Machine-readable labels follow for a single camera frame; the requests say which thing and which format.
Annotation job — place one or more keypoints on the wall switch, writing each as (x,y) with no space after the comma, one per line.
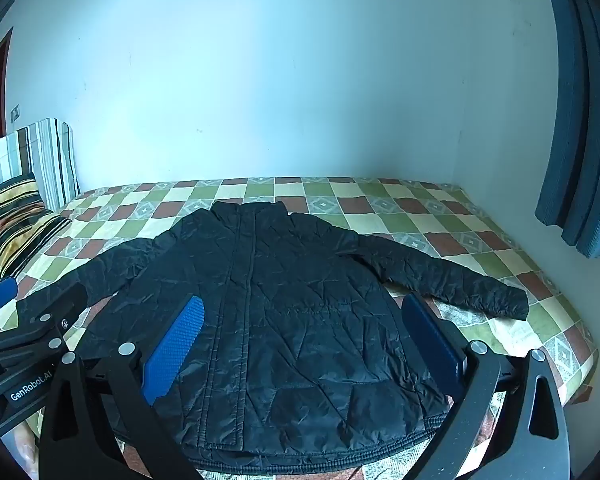
(15,113)

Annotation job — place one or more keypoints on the black quilted jacket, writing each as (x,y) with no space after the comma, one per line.
(290,320)

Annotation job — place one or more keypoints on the striped dark pillow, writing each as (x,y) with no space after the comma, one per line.
(15,220)

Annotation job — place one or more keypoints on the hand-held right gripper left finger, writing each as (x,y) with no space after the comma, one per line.
(180,345)

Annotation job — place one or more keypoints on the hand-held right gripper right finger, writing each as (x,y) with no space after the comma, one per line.
(430,347)

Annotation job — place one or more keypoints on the bed with checkered sheet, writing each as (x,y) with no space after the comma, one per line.
(430,200)

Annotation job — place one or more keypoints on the blue curtain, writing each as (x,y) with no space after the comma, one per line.
(580,135)

